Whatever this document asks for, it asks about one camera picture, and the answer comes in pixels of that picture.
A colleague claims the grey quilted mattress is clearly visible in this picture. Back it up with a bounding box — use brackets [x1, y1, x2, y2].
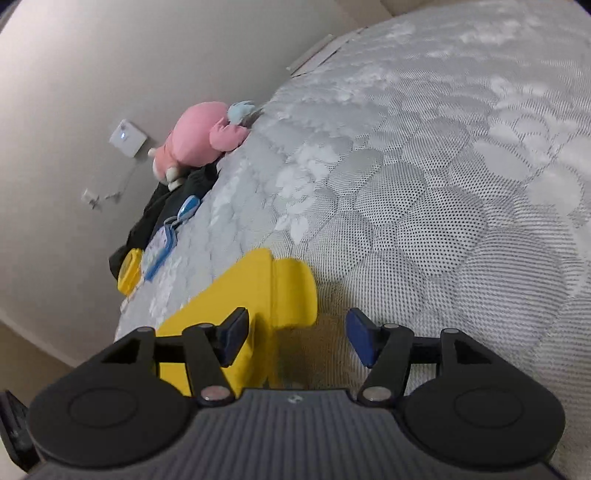
[112, 0, 591, 480]

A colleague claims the white wall device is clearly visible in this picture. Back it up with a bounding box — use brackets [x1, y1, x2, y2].
[109, 119, 149, 158]

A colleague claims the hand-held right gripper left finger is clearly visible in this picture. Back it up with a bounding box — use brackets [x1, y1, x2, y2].
[99, 307, 250, 407]

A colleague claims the white cable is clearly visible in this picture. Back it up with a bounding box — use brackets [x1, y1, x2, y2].
[95, 154, 139, 202]

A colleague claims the small yellow lidded container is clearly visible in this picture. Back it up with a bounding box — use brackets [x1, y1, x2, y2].
[117, 247, 145, 297]

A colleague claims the yellow container lid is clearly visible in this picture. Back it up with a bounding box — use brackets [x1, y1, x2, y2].
[156, 247, 319, 398]

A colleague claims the small light blue plush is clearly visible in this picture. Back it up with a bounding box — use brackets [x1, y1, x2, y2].
[228, 100, 258, 127]

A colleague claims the blue keychain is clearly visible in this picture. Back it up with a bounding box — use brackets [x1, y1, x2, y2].
[163, 195, 202, 230]

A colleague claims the pink plush toy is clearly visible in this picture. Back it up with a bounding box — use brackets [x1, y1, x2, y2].
[148, 101, 252, 193]

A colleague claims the blue floral pouch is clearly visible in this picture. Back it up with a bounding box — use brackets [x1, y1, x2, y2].
[140, 225, 179, 282]

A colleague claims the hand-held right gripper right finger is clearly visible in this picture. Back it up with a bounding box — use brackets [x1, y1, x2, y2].
[346, 308, 498, 407]

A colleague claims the dark cloth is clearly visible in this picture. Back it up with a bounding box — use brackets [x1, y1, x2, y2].
[108, 162, 223, 283]

